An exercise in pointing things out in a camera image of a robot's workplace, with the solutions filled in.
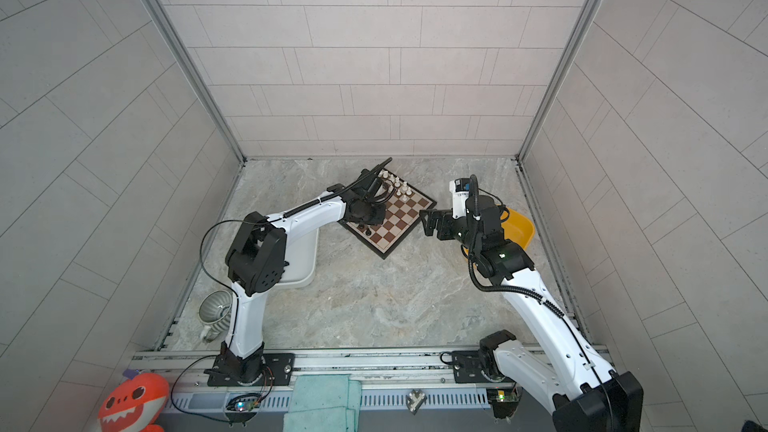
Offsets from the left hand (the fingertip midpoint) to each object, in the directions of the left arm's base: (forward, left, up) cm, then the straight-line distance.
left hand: (390, 214), depth 94 cm
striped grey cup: (-29, +46, -4) cm, 54 cm away
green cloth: (-48, +14, -4) cm, 50 cm away
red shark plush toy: (-49, +50, +5) cm, 70 cm away
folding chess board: (+3, -4, -4) cm, 6 cm away
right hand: (-10, -12, +17) cm, 23 cm away
